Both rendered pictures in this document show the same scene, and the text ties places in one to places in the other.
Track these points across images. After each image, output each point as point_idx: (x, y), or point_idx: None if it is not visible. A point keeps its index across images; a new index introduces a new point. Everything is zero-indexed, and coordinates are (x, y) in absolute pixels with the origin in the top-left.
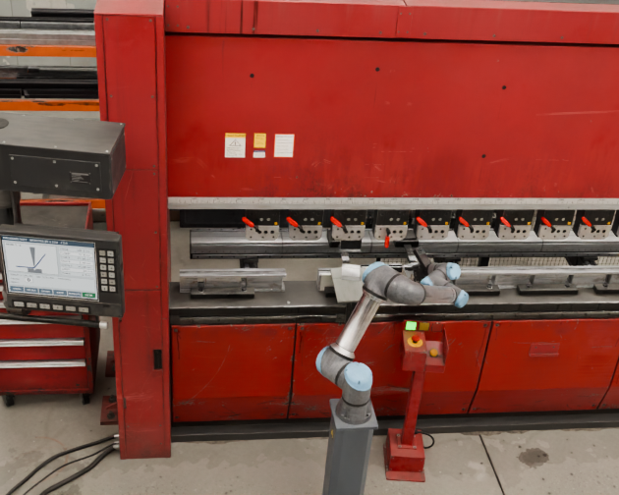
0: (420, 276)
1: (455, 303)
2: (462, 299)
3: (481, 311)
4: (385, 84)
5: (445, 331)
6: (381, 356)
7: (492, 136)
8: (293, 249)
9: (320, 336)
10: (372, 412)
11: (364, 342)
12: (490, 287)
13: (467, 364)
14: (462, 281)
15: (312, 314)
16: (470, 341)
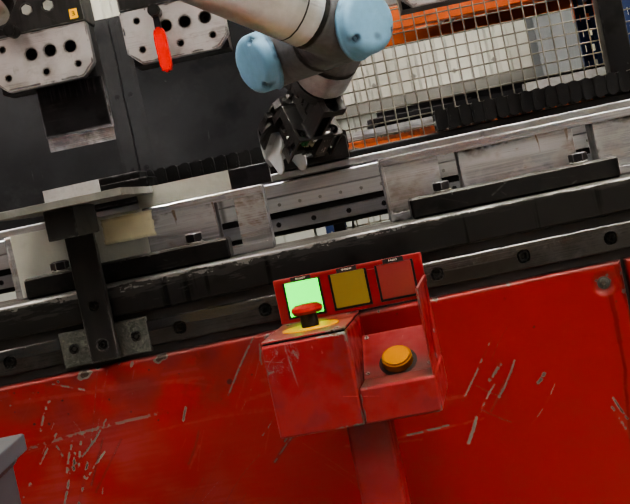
0: (290, 122)
1: (337, 33)
2: (353, 2)
3: (570, 231)
4: None
5: (466, 335)
6: (274, 483)
7: None
8: None
9: (33, 436)
10: None
11: (191, 434)
12: (580, 156)
13: (603, 468)
14: (483, 171)
15: None
16: (573, 361)
